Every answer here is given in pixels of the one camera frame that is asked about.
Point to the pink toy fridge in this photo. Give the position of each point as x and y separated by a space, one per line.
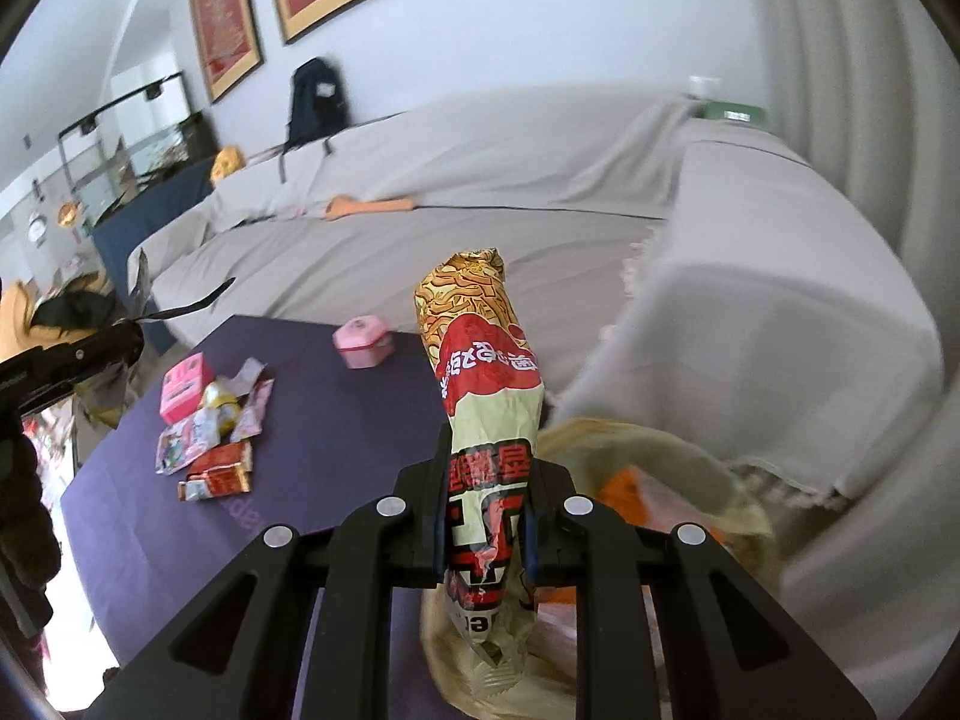
184 386

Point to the black bag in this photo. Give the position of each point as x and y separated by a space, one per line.
67 311

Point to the yellow plush toy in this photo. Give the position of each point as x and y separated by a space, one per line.
227 163

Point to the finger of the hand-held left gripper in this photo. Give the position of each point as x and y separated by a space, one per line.
112 352

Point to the pink snack wrapper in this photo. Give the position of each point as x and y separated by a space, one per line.
253 412

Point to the instant noodle packet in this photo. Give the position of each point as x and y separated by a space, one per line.
480 360

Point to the white fringed throw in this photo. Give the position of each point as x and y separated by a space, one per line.
750 315

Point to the grey covered sofa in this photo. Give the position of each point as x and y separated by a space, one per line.
487 187

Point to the cardboard box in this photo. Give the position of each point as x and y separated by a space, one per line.
15 315

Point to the small printed packet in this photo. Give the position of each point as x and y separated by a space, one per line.
180 446

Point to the clear grey wrapper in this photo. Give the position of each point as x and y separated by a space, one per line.
244 375

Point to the dark blue cloth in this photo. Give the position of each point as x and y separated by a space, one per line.
142 240

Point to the yellow plastic bag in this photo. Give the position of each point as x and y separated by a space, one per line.
675 457

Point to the yellow snack packet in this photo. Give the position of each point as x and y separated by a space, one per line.
217 399

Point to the glass fish tank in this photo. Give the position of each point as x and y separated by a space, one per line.
135 142

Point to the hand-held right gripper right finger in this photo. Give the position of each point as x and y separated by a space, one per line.
531 532

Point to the pink toy pot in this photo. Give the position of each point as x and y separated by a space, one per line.
364 341

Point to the white wall device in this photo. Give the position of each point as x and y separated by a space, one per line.
703 86

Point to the dark blue backpack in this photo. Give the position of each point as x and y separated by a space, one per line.
315 101

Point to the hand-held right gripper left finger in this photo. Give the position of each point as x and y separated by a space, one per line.
439 525

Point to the red white-ended sachet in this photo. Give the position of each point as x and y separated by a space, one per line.
214 487

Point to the red snack wrapper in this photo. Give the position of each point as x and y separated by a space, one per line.
221 460

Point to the purple tablecloth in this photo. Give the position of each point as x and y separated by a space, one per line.
315 420

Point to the orange back scratcher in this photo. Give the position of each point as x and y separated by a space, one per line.
371 206

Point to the orange snack packet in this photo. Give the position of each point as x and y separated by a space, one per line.
637 495

